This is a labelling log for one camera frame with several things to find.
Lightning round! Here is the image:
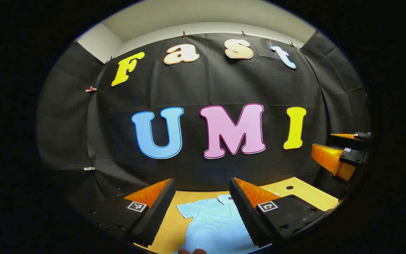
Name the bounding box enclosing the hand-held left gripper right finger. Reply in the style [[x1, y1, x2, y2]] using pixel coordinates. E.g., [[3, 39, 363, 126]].
[[229, 177, 330, 248]]

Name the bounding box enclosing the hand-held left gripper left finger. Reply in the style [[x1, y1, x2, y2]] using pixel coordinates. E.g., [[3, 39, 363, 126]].
[[83, 178, 176, 248]]

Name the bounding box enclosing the light blue T-shirt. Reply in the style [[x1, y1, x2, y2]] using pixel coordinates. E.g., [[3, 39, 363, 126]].
[[176, 193, 280, 254]]

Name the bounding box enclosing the black backdrop cloth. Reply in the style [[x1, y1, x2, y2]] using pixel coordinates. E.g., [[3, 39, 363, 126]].
[[36, 32, 372, 219]]

